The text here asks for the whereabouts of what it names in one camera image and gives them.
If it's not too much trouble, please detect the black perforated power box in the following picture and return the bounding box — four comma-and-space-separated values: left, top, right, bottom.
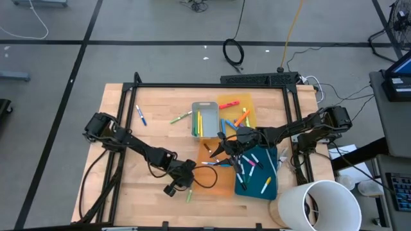
220, 72, 299, 86

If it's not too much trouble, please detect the clear plastic cup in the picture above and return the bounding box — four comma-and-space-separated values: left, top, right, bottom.
335, 174, 356, 190

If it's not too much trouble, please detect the grey plastic bin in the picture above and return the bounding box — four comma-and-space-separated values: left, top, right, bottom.
191, 101, 220, 139

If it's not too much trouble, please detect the white charger cable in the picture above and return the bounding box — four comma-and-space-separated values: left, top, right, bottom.
300, 74, 325, 104

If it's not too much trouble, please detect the pink capped white marker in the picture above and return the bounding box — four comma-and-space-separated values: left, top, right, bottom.
241, 154, 257, 167

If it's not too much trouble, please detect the black arm base cable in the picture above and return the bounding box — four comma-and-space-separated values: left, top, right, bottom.
78, 149, 109, 221

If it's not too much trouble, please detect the black diagonal desk bar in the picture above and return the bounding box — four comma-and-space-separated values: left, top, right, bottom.
330, 137, 389, 173

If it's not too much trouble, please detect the white floor cable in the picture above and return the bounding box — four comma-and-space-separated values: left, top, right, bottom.
0, 0, 49, 41

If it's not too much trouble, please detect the yellow capped white marker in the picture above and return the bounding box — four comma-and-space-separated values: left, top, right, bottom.
260, 176, 272, 195

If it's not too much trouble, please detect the grey desk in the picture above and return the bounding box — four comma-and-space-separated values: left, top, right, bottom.
369, 70, 411, 158

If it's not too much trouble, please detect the black laptop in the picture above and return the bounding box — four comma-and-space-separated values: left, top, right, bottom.
381, 51, 411, 103

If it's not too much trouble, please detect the blue capped white marker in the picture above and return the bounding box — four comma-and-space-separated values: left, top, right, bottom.
135, 104, 148, 127

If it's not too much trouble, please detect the black keyboard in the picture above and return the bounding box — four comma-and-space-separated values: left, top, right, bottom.
385, 172, 411, 212

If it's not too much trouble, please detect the orange marker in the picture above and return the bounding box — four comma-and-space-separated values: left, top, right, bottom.
233, 109, 252, 128

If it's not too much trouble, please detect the black capped white marker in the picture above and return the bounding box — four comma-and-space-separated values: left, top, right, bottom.
235, 172, 248, 191
250, 153, 265, 170

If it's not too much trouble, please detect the white cylindrical lamp shade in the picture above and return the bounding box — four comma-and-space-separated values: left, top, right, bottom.
277, 179, 363, 231

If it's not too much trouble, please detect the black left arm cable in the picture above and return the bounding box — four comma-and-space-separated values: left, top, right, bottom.
146, 162, 219, 190

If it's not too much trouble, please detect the black tangled floor cable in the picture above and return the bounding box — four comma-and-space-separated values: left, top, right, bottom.
179, 0, 210, 13

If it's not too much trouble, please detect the black aluminium table frame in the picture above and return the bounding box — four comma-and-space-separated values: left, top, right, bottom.
72, 72, 317, 231

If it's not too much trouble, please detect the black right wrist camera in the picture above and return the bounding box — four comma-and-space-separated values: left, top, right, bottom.
236, 126, 258, 142

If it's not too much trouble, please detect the teal plastic bin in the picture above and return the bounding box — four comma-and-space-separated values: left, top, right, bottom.
234, 144, 279, 201

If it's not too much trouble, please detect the yellow translucent plastic tray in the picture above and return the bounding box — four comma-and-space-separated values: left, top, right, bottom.
215, 92, 258, 132

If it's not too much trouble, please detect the white paper sheet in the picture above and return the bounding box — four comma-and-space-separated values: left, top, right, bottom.
328, 143, 369, 180

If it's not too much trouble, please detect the orange translucent plastic bin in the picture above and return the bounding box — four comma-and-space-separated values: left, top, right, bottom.
192, 137, 237, 198

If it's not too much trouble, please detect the red capped marker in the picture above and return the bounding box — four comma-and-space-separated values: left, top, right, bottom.
218, 100, 241, 110

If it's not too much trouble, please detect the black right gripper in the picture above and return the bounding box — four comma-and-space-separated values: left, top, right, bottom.
209, 128, 261, 174

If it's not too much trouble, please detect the black hanging cable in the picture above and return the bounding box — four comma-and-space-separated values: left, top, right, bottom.
222, 0, 247, 73

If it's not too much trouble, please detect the black floor fan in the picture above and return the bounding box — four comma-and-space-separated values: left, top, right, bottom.
367, 0, 411, 64

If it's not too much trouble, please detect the grey bundled cable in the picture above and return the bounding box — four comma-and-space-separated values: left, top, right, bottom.
277, 147, 290, 171

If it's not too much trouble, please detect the grey cart foot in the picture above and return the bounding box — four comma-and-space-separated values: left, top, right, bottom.
12, 0, 69, 8
0, 71, 31, 82

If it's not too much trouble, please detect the round wooden lamp base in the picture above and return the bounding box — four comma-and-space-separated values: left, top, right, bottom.
268, 192, 290, 229

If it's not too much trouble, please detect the yellow hanging cable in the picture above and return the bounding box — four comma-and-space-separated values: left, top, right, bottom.
279, 0, 305, 72

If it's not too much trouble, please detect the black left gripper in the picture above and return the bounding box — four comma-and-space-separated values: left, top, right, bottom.
162, 158, 197, 198

